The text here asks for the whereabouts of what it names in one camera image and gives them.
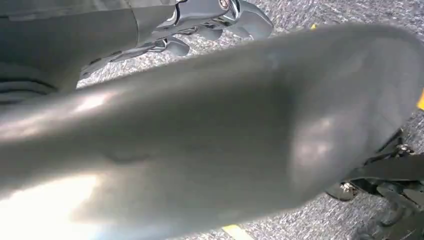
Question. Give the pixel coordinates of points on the black robot foot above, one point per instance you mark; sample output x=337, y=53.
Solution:
x=394, y=172

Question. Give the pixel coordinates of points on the yellow floor tape strip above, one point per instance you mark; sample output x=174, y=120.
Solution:
x=236, y=233
x=421, y=101

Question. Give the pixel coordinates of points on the ribbed grey left robot arm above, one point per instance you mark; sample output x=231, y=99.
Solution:
x=23, y=86

